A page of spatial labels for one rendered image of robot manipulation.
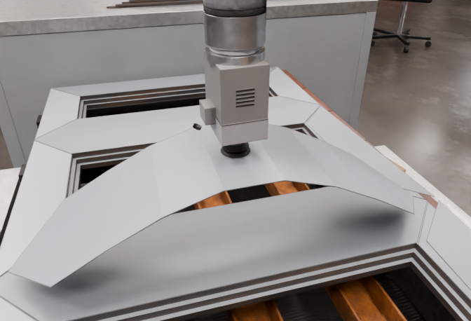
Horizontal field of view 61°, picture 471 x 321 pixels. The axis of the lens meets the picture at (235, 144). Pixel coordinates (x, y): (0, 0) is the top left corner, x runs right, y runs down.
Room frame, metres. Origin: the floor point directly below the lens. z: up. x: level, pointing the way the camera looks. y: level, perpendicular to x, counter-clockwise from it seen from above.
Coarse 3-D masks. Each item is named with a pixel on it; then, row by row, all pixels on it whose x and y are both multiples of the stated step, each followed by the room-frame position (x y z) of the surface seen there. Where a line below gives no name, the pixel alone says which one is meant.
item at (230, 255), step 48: (96, 96) 1.09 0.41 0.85; (144, 96) 1.12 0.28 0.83; (192, 96) 1.16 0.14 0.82; (144, 144) 0.80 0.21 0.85; (336, 192) 0.62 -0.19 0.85; (144, 240) 0.49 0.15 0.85; (192, 240) 0.49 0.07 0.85; (240, 240) 0.49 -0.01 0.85; (288, 240) 0.49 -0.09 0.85; (336, 240) 0.49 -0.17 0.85; (384, 240) 0.49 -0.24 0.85; (0, 288) 0.39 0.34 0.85; (48, 288) 0.39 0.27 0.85; (96, 288) 0.39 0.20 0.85; (144, 288) 0.39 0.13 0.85; (192, 288) 0.39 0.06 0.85; (240, 288) 0.40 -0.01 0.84; (288, 288) 0.41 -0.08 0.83; (432, 288) 0.41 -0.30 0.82
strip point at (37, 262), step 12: (60, 204) 0.50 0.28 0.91; (60, 216) 0.47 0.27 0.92; (48, 228) 0.45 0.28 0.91; (36, 240) 0.44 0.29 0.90; (48, 240) 0.43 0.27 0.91; (24, 252) 0.43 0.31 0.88; (36, 252) 0.41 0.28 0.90; (48, 252) 0.40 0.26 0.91; (24, 264) 0.40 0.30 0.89; (36, 264) 0.39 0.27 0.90; (48, 264) 0.38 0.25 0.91; (24, 276) 0.38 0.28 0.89; (36, 276) 0.37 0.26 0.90; (48, 276) 0.36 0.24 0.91
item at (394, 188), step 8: (360, 160) 0.63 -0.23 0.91; (368, 168) 0.60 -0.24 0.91; (376, 176) 0.58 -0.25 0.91; (384, 176) 0.61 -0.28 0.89; (384, 184) 0.55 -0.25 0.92; (392, 184) 0.58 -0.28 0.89; (392, 192) 0.53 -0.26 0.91; (400, 192) 0.56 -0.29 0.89; (400, 200) 0.51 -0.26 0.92; (408, 200) 0.53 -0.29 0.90
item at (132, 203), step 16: (128, 160) 0.53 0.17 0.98; (144, 160) 0.51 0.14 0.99; (112, 176) 0.51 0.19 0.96; (128, 176) 0.49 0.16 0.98; (144, 176) 0.47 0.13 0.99; (112, 192) 0.47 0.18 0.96; (128, 192) 0.45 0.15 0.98; (144, 192) 0.44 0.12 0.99; (112, 208) 0.43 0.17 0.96; (128, 208) 0.42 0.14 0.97; (144, 208) 0.40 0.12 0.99; (160, 208) 0.39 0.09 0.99; (112, 224) 0.40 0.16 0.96; (128, 224) 0.39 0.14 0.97; (144, 224) 0.37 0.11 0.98; (112, 240) 0.37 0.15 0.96
